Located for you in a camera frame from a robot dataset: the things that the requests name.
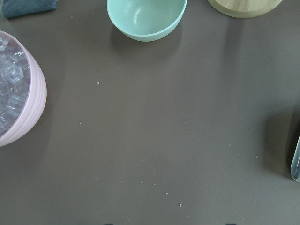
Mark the pink bowl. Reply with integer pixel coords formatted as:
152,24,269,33
0,31,47,146

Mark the clear ice cube pile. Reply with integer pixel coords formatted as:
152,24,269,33
0,37,30,135

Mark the wooden cup stand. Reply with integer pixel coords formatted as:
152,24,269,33
208,0,282,18

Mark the steel ice scoop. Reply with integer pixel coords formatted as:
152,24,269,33
291,138,300,183

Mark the green bowl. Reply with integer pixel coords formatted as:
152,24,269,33
106,0,187,42

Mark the grey folded cloth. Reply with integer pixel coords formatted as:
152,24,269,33
0,0,57,19

